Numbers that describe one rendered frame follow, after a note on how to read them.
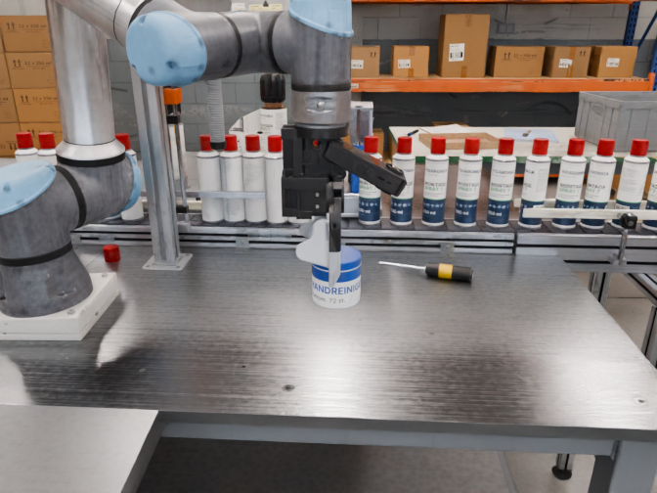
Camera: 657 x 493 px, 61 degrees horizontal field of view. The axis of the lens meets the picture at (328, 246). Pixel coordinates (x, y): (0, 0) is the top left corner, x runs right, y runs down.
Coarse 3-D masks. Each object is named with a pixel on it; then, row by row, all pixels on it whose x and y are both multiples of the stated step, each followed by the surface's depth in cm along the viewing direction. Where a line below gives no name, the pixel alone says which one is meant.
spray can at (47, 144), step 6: (48, 132) 130; (42, 138) 128; (48, 138) 128; (54, 138) 130; (42, 144) 128; (48, 144) 129; (54, 144) 130; (42, 150) 129; (48, 150) 129; (54, 150) 130; (42, 156) 128; (48, 156) 129; (54, 156) 129; (54, 162) 130
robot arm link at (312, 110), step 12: (300, 96) 67; (312, 96) 66; (324, 96) 66; (336, 96) 67; (348, 96) 68; (300, 108) 68; (312, 108) 67; (324, 108) 67; (336, 108) 67; (348, 108) 69; (300, 120) 68; (312, 120) 67; (324, 120) 67; (336, 120) 68; (348, 120) 69
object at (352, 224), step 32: (96, 224) 132; (128, 224) 132; (192, 224) 131; (224, 224) 131; (256, 224) 131; (288, 224) 131; (352, 224) 131; (384, 224) 131; (416, 224) 131; (448, 224) 131; (480, 224) 131
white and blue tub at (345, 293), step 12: (348, 252) 78; (360, 252) 78; (312, 264) 77; (348, 264) 75; (360, 264) 77; (312, 276) 78; (324, 276) 76; (348, 276) 75; (360, 276) 78; (312, 288) 79; (324, 288) 76; (336, 288) 76; (348, 288) 76; (360, 288) 79; (324, 300) 77; (336, 300) 76; (348, 300) 77
